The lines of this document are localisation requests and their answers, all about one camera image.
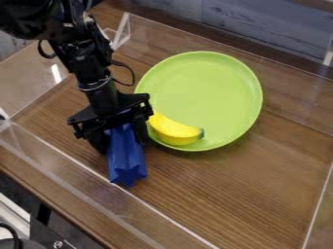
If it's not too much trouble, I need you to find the black cable lower left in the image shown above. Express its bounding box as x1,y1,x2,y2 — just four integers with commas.
0,223,24,249

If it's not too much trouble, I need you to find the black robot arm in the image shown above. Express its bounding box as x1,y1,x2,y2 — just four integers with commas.
0,0,153,154

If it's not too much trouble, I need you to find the yellow toy banana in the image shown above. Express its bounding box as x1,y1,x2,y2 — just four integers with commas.
149,112,205,146

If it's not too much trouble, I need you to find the clear acrylic enclosure wall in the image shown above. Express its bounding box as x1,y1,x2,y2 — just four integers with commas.
0,4,333,249

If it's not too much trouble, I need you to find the clear acrylic corner bracket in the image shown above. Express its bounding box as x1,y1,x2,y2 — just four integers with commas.
103,13,131,51

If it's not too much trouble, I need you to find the green plate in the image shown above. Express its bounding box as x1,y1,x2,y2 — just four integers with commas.
135,51,264,152

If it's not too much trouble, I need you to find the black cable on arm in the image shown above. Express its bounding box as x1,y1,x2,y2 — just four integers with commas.
111,59,137,88

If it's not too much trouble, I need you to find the blue plastic block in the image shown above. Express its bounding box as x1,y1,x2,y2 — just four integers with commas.
107,124,147,187

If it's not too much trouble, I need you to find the black device with screw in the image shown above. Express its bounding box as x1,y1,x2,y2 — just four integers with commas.
30,223,83,249

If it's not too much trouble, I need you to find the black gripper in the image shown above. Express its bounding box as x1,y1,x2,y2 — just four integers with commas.
68,86,154,155

